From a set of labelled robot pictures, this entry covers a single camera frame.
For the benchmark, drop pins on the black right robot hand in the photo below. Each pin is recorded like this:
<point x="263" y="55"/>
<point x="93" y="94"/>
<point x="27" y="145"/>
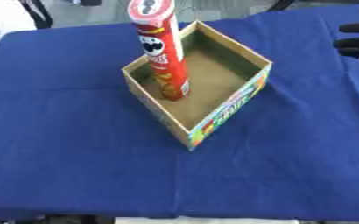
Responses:
<point x="355" y="43"/>

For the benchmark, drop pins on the open tan cardboard box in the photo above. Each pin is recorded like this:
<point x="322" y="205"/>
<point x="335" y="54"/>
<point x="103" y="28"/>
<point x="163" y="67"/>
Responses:
<point x="208" y="87"/>

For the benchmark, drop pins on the red cylindrical chip can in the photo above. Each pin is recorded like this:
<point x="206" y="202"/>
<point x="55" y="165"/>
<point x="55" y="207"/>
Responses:
<point x="163" y="55"/>

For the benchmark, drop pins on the black chair frame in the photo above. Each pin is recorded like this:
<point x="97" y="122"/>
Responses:
<point x="38" y="13"/>

